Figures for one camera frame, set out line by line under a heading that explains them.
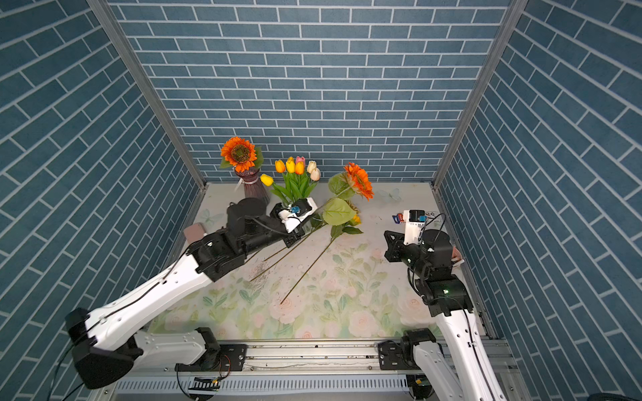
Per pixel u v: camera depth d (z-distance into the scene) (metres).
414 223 0.61
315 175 0.84
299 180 0.87
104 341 0.38
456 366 0.44
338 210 0.61
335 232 1.01
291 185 0.87
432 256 0.50
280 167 0.85
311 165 0.86
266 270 0.91
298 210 0.51
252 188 0.97
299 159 0.87
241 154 0.74
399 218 1.08
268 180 0.83
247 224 0.47
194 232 1.03
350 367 0.74
